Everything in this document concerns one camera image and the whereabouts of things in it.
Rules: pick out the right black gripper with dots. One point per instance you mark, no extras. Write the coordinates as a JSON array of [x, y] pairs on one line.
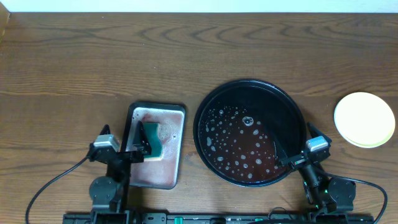
[[281, 158]]

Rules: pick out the light blue plate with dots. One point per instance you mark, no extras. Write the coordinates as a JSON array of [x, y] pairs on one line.
[[367, 140]]

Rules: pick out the yellow plate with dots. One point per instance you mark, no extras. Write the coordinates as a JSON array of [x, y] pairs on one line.
[[362, 112]]

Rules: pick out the round black serving tray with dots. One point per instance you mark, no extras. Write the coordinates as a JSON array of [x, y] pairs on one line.
[[232, 128]]

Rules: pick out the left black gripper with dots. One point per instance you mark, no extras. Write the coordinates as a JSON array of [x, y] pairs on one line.
[[121, 155]]

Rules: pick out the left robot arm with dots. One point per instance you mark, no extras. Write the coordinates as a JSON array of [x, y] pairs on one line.
[[109, 192]]

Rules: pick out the green yellow sponge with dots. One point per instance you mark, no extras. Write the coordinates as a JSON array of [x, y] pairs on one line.
[[154, 141]]

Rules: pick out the black rectangular soapy tray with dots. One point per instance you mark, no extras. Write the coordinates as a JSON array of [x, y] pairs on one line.
[[165, 123]]

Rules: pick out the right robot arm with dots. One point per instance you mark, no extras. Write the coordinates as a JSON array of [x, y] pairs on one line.
[[331, 195]]

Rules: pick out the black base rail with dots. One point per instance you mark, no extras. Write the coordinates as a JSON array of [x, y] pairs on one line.
[[163, 218]]

